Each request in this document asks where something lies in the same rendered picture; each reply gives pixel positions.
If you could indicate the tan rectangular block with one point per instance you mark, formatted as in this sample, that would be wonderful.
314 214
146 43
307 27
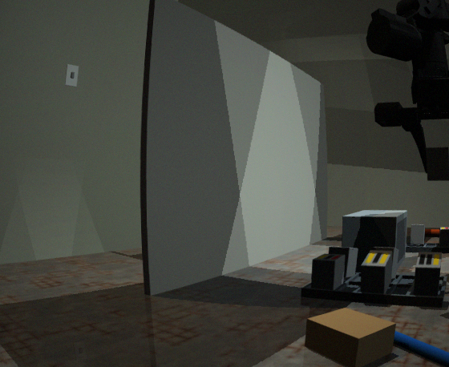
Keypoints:
351 338

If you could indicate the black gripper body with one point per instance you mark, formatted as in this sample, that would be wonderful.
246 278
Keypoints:
393 114

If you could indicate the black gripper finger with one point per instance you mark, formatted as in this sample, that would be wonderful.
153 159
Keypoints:
416 130

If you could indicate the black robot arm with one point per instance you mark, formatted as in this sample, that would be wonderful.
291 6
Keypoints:
415 32

